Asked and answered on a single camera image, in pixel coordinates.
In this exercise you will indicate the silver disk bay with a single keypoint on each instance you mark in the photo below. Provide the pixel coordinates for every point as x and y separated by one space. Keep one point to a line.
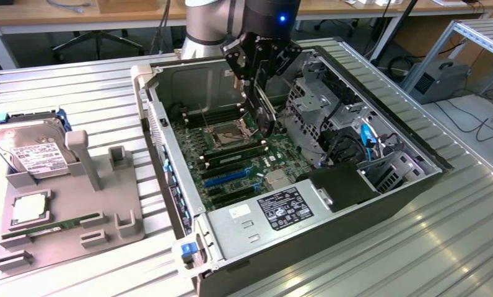
395 176

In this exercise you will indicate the thin metal locking lever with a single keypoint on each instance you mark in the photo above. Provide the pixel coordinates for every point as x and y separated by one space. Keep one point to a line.
203 116

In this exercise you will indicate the grey parts rack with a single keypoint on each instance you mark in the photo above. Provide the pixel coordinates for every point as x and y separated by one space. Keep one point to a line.
64 201

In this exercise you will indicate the black graphics card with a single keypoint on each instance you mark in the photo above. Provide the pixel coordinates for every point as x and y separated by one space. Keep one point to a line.
263 117

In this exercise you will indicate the green RAM stick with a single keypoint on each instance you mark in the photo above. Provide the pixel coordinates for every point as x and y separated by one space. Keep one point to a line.
238 155
52 228

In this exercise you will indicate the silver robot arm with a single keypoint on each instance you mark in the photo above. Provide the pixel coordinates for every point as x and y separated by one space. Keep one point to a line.
205 28

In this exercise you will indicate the CPU socket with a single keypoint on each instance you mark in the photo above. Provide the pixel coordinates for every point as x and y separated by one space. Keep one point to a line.
227 136

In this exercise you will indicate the white box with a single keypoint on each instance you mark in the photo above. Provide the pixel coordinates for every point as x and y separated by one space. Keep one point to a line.
381 2

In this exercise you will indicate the black open PC case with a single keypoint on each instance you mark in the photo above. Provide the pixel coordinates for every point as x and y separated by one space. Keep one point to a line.
395 216

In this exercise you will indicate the metal socket cover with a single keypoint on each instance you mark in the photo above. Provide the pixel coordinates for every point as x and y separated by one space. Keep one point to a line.
245 125

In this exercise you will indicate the aluminium frame rack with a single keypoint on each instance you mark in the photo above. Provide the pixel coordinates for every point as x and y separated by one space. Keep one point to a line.
486 31

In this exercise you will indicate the blue expansion slot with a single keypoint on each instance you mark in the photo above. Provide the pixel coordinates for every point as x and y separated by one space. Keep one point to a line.
226 179

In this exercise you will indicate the brown cardboard box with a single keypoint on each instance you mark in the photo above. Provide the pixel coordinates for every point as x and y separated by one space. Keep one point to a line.
122 6

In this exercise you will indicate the black expansion slot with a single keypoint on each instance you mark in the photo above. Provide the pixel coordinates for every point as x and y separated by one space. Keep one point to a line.
230 190
222 172
233 198

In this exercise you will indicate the wooden desk white frame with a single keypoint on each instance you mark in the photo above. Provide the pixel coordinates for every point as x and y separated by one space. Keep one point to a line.
416 8

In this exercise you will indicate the silver drive cage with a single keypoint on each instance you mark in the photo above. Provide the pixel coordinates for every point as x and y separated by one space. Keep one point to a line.
318 105

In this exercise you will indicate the green motherboard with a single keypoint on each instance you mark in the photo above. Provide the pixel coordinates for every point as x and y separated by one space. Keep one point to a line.
271 148

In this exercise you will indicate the silver chipset heatsink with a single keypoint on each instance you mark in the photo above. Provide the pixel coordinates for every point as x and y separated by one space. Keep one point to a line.
279 180

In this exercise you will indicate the silver CPU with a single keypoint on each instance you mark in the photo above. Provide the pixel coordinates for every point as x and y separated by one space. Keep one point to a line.
31 208

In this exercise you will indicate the silver hard disk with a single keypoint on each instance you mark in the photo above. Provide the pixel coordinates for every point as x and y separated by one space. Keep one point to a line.
27 145

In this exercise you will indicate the black office chair base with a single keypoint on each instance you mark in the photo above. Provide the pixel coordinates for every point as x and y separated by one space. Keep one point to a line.
335 23
95 37

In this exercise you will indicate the silver power supply unit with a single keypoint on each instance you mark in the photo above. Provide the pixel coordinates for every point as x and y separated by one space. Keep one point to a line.
238 235

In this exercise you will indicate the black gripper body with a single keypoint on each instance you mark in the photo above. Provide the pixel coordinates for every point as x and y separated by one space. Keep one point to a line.
271 18

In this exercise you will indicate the blue case latch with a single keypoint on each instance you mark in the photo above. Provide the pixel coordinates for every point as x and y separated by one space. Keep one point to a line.
189 250

